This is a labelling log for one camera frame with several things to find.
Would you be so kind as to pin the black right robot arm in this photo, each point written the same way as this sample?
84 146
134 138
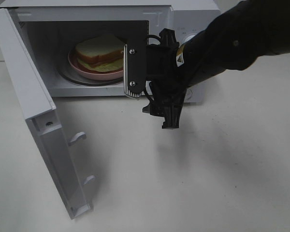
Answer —
232 41

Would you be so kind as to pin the glass microwave turntable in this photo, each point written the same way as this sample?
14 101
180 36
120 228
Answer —
76 78

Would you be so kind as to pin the upper white power knob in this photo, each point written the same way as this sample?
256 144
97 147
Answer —
188 38

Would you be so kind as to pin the white bread sandwich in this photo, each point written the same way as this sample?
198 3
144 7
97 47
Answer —
100 54

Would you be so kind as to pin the round door release button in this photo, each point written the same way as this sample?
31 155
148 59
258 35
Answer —
188 94

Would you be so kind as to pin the white microwave door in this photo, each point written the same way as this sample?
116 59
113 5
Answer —
40 115

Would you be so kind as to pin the pink round plate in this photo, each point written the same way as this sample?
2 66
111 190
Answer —
92 75

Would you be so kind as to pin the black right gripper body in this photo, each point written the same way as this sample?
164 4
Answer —
161 72

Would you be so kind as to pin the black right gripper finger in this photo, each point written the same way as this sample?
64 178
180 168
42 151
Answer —
167 38
166 108

